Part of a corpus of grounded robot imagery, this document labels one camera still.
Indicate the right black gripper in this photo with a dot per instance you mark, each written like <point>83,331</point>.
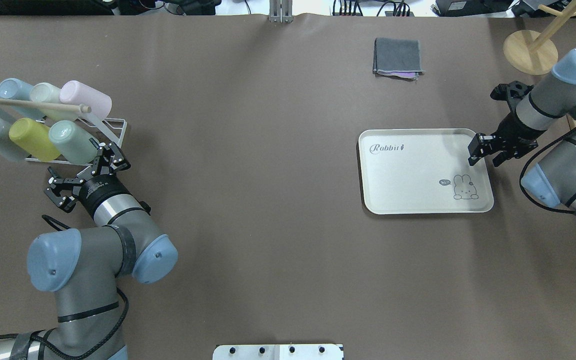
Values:
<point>511,129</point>

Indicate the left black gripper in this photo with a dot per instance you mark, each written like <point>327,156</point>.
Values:
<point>99,191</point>

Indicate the green cup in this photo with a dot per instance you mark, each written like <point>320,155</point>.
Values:
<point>73,142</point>

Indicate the white wire cup rack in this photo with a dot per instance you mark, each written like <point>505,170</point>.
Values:
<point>103,130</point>

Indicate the cream rabbit tray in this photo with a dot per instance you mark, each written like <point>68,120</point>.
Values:
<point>422,171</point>

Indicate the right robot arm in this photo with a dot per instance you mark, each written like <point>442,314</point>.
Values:
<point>541,122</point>

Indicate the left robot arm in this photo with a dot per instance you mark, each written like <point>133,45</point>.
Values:
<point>81,266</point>

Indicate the yellow cup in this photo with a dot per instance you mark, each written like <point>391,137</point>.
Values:
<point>33,137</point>

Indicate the pink cup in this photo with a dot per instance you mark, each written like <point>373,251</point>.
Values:
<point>75,92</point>

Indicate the cream white cup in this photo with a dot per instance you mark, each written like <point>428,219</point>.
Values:
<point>45,92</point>

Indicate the grey cup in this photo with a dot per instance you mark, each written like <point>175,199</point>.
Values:
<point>8,149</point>

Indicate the blue cup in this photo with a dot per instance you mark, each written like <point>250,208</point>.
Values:
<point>16,89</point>

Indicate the wooden mug tree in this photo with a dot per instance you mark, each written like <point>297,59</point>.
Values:
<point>533,52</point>

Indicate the grey folded cloth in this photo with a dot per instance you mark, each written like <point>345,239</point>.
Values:
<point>400,58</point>

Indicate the aluminium frame post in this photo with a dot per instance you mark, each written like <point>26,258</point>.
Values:
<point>281,11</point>

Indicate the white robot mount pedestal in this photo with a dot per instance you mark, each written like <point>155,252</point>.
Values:
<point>290,351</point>

